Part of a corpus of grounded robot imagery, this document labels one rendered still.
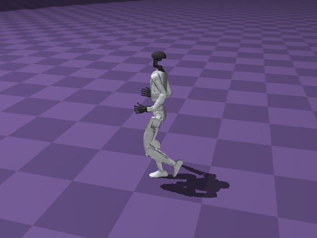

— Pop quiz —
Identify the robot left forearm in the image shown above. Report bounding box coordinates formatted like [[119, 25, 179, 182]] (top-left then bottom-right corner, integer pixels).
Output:
[[147, 93, 166, 112]]

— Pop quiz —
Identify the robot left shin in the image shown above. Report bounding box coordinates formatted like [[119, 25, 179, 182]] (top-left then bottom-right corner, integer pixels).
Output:
[[146, 148, 177, 167]]

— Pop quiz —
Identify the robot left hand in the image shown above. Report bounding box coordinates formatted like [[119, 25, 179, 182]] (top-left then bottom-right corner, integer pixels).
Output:
[[134, 103, 151, 114]]

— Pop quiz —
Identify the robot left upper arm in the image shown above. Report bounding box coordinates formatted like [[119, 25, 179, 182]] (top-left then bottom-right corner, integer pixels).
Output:
[[151, 72, 167, 98]]

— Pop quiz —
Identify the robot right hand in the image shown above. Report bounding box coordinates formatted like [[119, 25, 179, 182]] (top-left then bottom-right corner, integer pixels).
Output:
[[141, 87, 151, 97]]

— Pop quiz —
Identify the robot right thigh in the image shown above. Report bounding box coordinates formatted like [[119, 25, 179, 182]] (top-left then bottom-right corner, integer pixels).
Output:
[[150, 126, 160, 149]]

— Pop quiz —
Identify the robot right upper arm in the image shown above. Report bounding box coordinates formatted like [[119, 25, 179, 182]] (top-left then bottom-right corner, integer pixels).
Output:
[[167, 79, 172, 97]]

